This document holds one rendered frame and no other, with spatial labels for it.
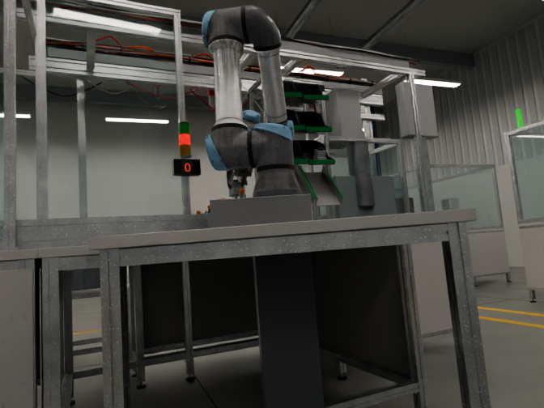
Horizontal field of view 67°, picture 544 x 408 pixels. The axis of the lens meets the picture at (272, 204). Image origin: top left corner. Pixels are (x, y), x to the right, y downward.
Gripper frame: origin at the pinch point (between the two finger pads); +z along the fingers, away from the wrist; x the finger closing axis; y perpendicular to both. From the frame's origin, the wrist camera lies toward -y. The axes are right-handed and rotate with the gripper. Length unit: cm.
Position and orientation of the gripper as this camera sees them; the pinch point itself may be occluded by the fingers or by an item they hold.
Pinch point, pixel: (235, 184)
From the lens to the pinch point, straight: 184.7
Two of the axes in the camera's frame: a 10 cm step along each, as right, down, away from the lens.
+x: 9.1, -0.2, 4.2
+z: -2.2, 8.3, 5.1
